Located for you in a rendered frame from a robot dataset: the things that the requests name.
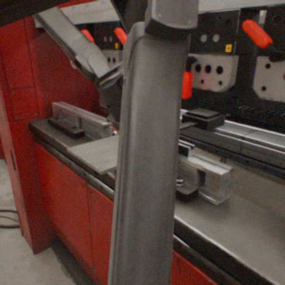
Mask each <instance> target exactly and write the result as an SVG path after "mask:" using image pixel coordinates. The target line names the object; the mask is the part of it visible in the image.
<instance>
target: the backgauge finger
mask: <svg viewBox="0 0 285 285"><path fill-rule="evenodd" d="M224 122H225V116H224V115H221V114H220V113H219V112H215V111H211V110H206V109H200V108H198V109H193V110H189V111H186V114H182V120H181V123H182V124H180V127H179V131H180V130H184V129H187V128H190V127H195V128H198V129H202V130H205V131H208V130H211V129H215V128H217V127H220V126H222V125H224Z"/></svg>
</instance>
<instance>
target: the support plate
mask: <svg viewBox="0 0 285 285"><path fill-rule="evenodd" d="M118 145H119V134H118V135H114V136H112V137H108V138H105V139H101V140H96V141H93V142H88V143H85V144H82V145H77V146H73V147H71V148H69V149H67V151H68V152H69V153H70V154H72V155H73V156H75V157H76V158H78V159H79V160H81V161H82V162H83V163H85V164H86V165H88V166H90V167H91V168H93V169H94V170H96V172H98V173H99V174H101V175H103V174H106V173H109V172H110V171H113V170H116V169H117V153H118Z"/></svg>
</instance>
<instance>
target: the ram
mask: <svg viewBox="0 0 285 285"><path fill-rule="evenodd" d="M96 1H101V0H73V1H72V2H68V3H65V4H62V5H59V6H58V7H59V8H63V7H69V6H75V5H79V4H84V3H90V2H96ZM278 4H285V0H199V6H198V13H200V12H209V11H219V10H226V9H239V8H241V9H250V10H255V11H266V10H267V6H271V5H278ZM67 18H68V19H69V20H70V21H71V22H72V23H73V24H79V23H94V22H105V21H117V20H120V19H119V17H118V16H117V13H116V11H115V10H110V11H102V12H94V13H87V14H78V15H73V16H67ZM35 25H36V27H42V26H41V25H40V24H39V23H38V22H37V21H35ZM42 28H43V27H42Z"/></svg>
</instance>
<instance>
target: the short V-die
mask: <svg viewBox="0 0 285 285"><path fill-rule="evenodd" d="M178 154H180V155H184V156H186V157H190V156H193V155H195V145H193V144H190V143H188V142H185V141H182V140H179V145H178Z"/></svg>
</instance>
